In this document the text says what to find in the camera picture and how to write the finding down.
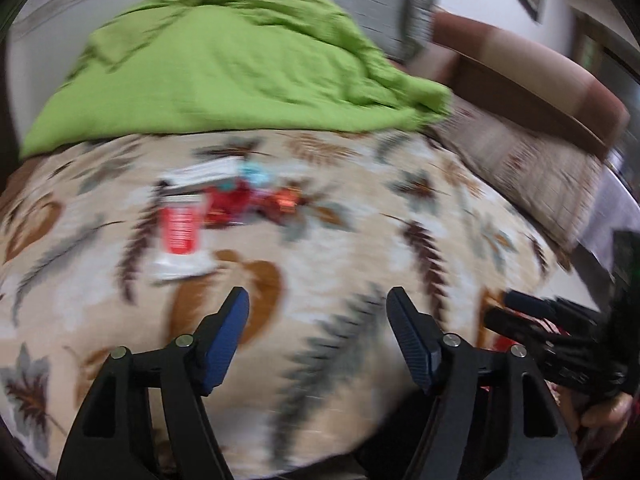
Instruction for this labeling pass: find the beige striped pillow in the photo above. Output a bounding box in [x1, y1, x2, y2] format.
[435, 95, 608, 256]

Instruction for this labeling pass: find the red crumpled wrapper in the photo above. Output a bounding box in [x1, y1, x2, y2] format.
[202, 180, 263, 228]

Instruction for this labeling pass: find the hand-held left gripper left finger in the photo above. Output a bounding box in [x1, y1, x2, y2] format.
[56, 286, 250, 480]

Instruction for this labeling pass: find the brown tan striped cushion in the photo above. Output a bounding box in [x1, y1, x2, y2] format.
[430, 10, 631, 161]

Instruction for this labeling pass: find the green quilt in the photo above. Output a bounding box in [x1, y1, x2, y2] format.
[20, 0, 456, 158]

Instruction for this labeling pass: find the person's right hand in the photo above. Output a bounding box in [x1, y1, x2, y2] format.
[575, 390, 640, 433]

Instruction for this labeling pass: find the white packet red label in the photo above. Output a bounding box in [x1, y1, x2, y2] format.
[150, 192, 218, 281]

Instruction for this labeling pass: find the pale purple cloth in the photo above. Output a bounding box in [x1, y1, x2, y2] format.
[580, 165, 640, 281]

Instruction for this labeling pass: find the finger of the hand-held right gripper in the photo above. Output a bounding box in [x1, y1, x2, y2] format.
[502, 290, 604, 329]
[484, 307, 567, 349]

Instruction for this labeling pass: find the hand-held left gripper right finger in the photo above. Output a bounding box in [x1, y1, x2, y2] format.
[386, 286, 586, 480]

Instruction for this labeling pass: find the orange red wrapper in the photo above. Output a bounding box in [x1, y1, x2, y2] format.
[262, 185, 308, 223]

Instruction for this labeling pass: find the dark wooden door frame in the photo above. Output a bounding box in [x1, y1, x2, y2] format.
[570, 7, 640, 111]

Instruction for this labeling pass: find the leaf print blanket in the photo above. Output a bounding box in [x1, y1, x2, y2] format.
[0, 127, 566, 476]

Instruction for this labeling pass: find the white medicine box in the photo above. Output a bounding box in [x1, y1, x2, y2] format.
[160, 157, 246, 196]

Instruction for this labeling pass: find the teal packet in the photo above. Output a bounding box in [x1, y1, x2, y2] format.
[237, 160, 273, 188]

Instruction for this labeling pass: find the grey pillow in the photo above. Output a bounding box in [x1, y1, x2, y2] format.
[255, 0, 441, 63]

